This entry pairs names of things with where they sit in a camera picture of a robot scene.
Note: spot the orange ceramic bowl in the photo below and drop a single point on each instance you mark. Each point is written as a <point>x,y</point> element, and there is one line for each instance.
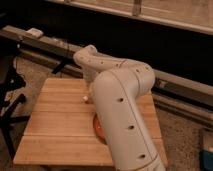
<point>98,130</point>

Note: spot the white plastic bottle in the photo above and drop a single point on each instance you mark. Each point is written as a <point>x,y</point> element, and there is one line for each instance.
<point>88,99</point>

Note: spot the white box on rail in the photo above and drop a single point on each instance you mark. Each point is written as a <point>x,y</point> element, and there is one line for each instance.
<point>35,32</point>

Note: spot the long metal rail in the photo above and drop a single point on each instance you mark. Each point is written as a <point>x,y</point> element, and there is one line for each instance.
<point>175,94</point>

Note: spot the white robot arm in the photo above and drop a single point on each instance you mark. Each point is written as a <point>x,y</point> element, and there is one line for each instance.
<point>115,84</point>

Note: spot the blue container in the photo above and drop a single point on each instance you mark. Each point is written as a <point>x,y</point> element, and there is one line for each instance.
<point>206,151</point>

